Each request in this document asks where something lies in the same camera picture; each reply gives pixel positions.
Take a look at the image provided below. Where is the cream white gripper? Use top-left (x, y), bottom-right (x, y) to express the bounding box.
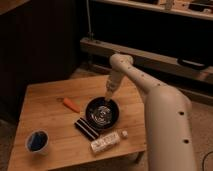
top-left (105, 70), bottom-right (124, 102)

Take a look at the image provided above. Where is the black ceramic bowl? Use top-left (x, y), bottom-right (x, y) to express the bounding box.
top-left (85, 97), bottom-right (119, 131)

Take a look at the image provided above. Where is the black striped rectangular case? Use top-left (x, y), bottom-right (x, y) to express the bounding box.
top-left (74, 118), bottom-right (100, 141)

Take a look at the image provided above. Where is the white plastic bottle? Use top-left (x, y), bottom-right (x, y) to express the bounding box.
top-left (91, 130), bottom-right (128, 154)

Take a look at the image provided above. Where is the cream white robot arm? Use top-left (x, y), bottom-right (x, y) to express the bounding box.
top-left (105, 53), bottom-right (198, 171)

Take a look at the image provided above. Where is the orange carrot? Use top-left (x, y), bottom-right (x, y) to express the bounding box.
top-left (63, 98), bottom-right (80, 113)

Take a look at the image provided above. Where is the low wooden bench shelf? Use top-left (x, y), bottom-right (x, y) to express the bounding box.
top-left (80, 37), bottom-right (213, 85)

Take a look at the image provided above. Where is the wooden table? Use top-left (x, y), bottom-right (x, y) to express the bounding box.
top-left (8, 76), bottom-right (146, 171)

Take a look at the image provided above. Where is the white cup with blue inside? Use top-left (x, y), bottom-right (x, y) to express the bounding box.
top-left (25, 130), bottom-right (49, 155)

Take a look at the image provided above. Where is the metal pole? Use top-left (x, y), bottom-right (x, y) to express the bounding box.
top-left (86, 0), bottom-right (94, 41)

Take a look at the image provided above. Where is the black handle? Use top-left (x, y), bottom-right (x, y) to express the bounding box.
top-left (177, 58), bottom-right (209, 70)

